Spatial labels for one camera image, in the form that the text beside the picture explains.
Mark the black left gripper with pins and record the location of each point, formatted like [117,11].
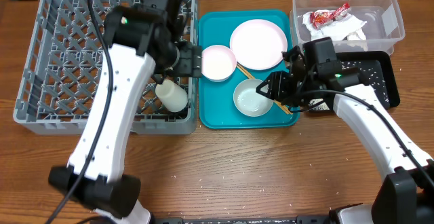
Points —
[191,64]

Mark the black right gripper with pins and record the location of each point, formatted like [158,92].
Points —
[283,90]

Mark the grey small bowl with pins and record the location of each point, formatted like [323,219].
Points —
[248,101]

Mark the white plastic cup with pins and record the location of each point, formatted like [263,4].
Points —
[172,96]

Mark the white rice pile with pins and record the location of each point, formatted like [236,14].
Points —
[318,105]

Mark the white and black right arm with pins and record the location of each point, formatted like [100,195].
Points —
[314,71]

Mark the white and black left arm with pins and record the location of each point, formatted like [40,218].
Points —
[139,43]

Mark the clear plastic waste bin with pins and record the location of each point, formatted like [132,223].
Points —
[383,26]

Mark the white shallow bowl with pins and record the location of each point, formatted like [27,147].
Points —
[218,63]

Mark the lower wooden chopstick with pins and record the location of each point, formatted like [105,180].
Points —
[241,70]

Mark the wooden chopstick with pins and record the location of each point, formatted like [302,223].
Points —
[284,110]
[241,70]

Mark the upper wooden chopstick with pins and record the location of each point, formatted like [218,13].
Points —
[284,110]

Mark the large white round plate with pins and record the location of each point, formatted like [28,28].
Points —
[258,44]

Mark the teal serving tray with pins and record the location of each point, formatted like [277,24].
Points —
[217,109]

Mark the red snack wrapper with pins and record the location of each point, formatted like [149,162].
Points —
[322,18]

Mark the crumpled white paper napkin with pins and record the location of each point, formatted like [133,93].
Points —
[349,28]

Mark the black rectangular tray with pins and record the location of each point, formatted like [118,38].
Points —
[377,67]

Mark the grey plastic dish rack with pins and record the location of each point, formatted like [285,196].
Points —
[63,67]

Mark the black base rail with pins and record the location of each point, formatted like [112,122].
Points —
[237,220]

